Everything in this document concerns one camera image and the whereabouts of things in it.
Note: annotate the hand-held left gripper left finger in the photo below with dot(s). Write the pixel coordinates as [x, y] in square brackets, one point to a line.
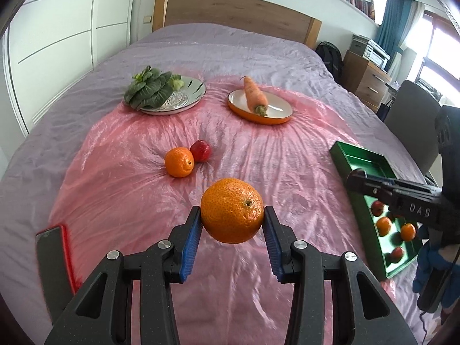
[190, 244]

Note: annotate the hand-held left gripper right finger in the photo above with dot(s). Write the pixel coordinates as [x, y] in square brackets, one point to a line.
[273, 248]

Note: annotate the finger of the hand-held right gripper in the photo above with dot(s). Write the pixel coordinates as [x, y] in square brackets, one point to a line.
[384, 179]
[366, 187]

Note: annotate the green tray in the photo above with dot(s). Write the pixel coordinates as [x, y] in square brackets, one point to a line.
[370, 161]

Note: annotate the large red apple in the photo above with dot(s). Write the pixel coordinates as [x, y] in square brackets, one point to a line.
[377, 207]

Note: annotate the orange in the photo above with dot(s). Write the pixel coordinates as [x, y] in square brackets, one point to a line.
[230, 210]
[383, 225]
[179, 162]
[408, 231]

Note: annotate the small red apple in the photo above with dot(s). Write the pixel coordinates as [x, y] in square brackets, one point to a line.
[201, 150]
[396, 254]

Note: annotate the person's right hand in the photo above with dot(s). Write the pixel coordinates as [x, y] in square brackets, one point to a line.
[429, 262]

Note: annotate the grey chair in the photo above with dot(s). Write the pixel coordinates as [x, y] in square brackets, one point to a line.
[409, 115]

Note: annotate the pink plastic sheet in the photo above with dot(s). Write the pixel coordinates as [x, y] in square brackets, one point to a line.
[287, 172]

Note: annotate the wooden dresser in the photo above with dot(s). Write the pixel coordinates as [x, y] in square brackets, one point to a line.
[363, 75]

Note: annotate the orange oval dish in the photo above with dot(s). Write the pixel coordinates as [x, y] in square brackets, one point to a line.
[280, 109]

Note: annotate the window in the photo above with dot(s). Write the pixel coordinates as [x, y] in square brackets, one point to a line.
[440, 50]

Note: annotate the white printer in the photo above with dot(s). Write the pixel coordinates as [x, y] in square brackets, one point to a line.
[377, 54]

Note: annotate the black backpack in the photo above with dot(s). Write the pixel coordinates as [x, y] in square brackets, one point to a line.
[330, 57]

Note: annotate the smartphone with red case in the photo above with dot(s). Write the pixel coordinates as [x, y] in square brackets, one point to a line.
[52, 266]

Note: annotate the carrot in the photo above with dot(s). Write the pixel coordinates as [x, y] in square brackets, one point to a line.
[255, 95]

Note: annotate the patterned round plate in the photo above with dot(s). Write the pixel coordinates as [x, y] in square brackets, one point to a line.
[188, 91]

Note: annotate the white sheer curtain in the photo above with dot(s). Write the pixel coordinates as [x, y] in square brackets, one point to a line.
[409, 25]

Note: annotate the leafy green vegetable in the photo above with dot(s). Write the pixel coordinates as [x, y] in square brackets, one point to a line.
[149, 90]

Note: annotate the teal curtain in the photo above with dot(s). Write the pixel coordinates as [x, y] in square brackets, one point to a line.
[391, 18]

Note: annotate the purple bedspread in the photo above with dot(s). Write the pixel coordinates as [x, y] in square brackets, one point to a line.
[215, 48]

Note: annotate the wooden headboard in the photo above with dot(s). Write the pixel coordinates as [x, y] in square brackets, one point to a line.
[233, 10]

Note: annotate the white wardrobe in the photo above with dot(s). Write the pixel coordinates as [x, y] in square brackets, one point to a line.
[54, 43]

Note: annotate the wall switch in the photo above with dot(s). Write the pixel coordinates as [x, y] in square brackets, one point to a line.
[147, 19]

